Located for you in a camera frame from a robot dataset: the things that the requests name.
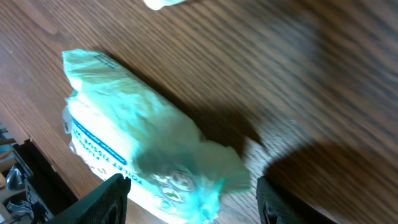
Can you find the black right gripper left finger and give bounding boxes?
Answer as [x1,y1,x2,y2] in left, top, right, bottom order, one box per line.
[47,174,131,224]

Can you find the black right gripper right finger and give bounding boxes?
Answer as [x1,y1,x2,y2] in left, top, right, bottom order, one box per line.
[256,176,336,224]

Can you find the light blue wipes pack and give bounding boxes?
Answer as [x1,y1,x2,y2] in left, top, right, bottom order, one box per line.
[62,49,251,223]

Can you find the beige pouch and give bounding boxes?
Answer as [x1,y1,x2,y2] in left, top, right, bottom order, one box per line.
[144,0,185,11]

